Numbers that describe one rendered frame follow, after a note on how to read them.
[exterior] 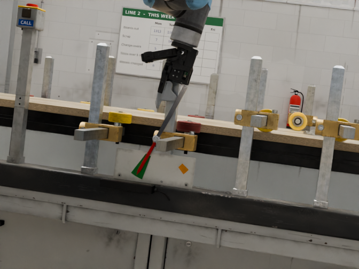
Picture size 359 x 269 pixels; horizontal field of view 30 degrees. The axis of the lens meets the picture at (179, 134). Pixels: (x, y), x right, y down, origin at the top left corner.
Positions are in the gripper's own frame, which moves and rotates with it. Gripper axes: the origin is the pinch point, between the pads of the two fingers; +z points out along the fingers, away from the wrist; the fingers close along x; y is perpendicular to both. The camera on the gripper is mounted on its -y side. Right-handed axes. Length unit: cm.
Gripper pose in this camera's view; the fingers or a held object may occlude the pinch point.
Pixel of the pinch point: (156, 103)
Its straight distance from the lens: 209.3
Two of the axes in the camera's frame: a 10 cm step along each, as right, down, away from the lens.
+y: 9.4, 3.2, -1.1
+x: 1.2, -0.1, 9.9
